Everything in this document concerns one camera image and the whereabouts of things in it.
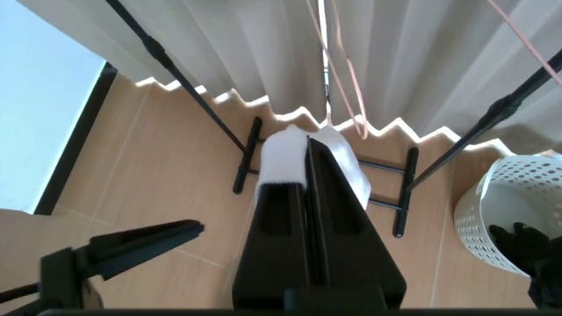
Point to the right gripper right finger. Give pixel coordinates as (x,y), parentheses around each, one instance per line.
(355,254)

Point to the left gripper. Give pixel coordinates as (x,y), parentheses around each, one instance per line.
(61,281)

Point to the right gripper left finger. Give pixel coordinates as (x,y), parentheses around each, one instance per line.
(272,263)

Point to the white printed t-shirt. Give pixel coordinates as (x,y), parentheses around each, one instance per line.
(281,158)

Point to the black clothes rack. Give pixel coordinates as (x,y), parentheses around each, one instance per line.
(248,153)

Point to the white laundry basket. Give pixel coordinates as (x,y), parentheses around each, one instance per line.
(474,219)

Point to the black garment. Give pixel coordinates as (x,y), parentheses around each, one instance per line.
(527,250)

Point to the beige curtain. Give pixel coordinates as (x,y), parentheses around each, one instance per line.
(246,44)

